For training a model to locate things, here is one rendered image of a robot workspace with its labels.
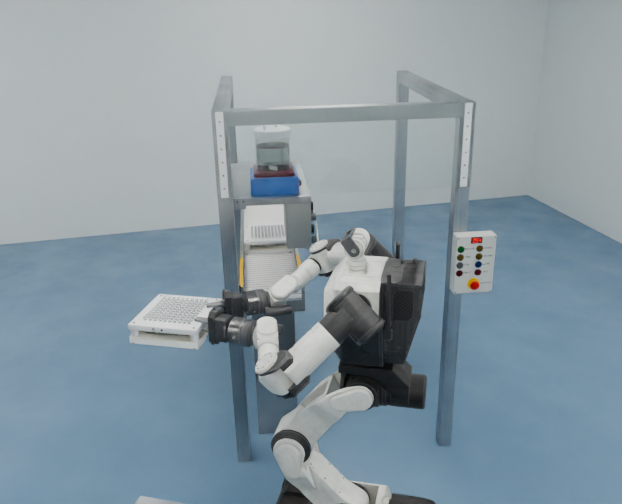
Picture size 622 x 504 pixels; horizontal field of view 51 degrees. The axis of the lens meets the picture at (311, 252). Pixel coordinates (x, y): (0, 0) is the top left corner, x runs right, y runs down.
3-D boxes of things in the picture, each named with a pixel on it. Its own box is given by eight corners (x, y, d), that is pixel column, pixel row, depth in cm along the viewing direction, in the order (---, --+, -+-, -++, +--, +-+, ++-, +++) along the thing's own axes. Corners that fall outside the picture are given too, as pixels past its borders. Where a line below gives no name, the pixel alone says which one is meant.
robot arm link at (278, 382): (270, 371, 202) (273, 408, 184) (249, 349, 198) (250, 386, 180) (297, 351, 200) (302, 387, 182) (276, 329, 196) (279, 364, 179)
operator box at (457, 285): (491, 291, 279) (497, 235, 269) (453, 294, 277) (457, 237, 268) (486, 286, 284) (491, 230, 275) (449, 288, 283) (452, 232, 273)
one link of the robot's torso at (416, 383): (426, 396, 222) (428, 350, 215) (423, 418, 210) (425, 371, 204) (345, 387, 228) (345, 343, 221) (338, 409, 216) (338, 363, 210)
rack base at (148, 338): (129, 343, 217) (128, 336, 217) (161, 310, 240) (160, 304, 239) (198, 349, 212) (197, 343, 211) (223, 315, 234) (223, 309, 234)
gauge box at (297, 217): (312, 247, 276) (311, 202, 269) (287, 249, 275) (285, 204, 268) (307, 230, 297) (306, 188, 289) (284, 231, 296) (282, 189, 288)
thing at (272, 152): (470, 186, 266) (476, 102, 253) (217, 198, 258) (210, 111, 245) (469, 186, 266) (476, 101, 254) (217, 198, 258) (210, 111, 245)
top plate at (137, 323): (127, 329, 216) (127, 324, 215) (159, 298, 238) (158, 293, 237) (197, 336, 210) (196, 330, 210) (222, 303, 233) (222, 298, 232)
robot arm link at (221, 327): (203, 315, 208) (237, 321, 204) (217, 302, 217) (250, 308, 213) (205, 349, 213) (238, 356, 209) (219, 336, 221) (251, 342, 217)
